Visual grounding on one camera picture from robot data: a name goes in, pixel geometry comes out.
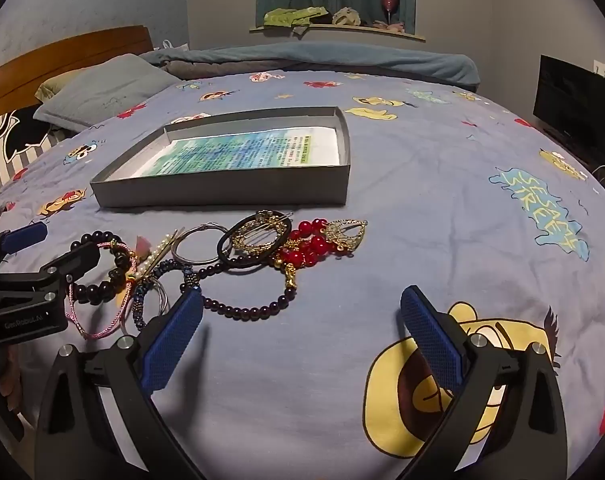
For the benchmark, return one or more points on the blue cartoon bedsheet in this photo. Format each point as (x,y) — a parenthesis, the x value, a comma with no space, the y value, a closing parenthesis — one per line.
(432,240)

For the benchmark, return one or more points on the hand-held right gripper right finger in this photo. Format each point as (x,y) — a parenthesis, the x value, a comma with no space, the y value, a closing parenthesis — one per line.
(432,345)

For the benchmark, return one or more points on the striped cartoon pillow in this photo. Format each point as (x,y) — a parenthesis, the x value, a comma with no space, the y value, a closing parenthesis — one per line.
(12,145)

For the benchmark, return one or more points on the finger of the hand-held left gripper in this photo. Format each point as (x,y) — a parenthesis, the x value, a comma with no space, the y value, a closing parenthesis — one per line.
(77,260)
(25,237)

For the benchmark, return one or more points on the beige plush toy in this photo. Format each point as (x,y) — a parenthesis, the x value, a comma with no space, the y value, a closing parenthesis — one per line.
(347,16)

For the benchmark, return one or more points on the gold filigree ornament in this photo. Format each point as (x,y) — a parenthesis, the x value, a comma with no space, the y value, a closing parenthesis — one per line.
(342,235)

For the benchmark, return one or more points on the person's left hand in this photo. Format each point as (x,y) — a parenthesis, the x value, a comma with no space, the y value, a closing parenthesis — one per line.
(8,380)

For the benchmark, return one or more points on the pink cloth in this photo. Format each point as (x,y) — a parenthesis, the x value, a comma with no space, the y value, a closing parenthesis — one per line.
(390,25)

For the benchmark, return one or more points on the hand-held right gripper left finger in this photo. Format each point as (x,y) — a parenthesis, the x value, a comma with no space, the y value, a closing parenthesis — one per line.
(172,340)

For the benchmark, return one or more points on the curved window shelf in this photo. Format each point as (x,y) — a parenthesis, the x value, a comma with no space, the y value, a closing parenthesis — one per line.
(357,31)

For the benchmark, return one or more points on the black monitor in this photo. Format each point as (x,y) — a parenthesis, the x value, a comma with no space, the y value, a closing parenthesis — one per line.
(577,100)

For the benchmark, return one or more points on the pearl hair clip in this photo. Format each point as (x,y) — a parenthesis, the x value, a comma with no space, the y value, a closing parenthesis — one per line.
(155,257)

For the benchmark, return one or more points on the gold rhinestone hair clip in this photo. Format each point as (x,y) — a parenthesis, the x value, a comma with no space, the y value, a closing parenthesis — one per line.
(255,247)

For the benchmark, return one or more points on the grey cardboard box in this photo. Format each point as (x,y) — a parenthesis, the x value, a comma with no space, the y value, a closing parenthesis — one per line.
(222,192)

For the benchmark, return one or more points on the yellow-green pillow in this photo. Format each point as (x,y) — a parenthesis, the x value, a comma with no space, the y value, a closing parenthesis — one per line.
(50,87)

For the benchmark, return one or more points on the grey-blue pillow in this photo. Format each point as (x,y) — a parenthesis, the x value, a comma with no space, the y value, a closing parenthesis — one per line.
(107,90)

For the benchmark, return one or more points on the blue folded duvet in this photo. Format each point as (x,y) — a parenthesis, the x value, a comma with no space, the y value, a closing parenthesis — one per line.
(332,57)

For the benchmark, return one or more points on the green cloth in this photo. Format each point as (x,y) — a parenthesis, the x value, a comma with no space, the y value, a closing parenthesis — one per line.
(287,16)

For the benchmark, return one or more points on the silver bangle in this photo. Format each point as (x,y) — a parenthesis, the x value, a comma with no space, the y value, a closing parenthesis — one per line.
(197,262)

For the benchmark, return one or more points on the printed paper sheet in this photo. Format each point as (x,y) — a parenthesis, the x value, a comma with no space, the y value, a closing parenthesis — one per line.
(232,152)

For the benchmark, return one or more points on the wooden headboard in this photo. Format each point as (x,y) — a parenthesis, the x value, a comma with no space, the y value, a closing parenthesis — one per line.
(57,55)

